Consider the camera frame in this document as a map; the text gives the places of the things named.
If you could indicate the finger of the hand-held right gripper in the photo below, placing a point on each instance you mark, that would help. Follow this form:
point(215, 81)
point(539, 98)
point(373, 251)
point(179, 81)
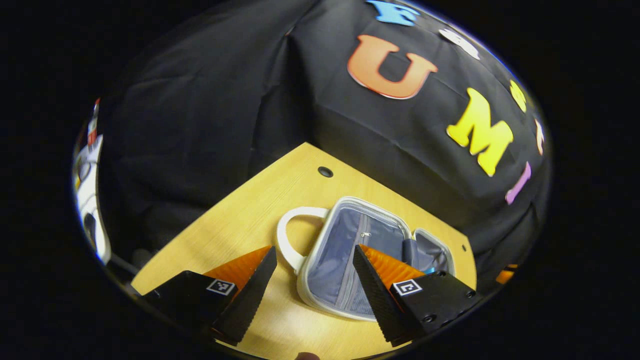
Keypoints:
point(505, 276)

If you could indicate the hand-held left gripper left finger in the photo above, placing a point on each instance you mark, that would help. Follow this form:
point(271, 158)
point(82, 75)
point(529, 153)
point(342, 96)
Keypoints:
point(252, 300)

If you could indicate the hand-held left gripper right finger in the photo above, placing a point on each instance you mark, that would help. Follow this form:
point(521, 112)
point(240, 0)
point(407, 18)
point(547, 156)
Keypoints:
point(377, 300)

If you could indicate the white suitcase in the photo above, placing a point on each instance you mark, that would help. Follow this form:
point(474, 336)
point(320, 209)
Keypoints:
point(340, 270)

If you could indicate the blue skin care tube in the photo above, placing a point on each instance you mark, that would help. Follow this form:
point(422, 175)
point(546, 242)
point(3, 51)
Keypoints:
point(428, 270)

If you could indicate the black backdrop cloth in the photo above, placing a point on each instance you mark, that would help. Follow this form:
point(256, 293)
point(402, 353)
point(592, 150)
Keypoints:
point(200, 125)

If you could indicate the white and red object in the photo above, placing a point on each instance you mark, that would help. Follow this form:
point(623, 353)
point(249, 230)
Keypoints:
point(90, 190)

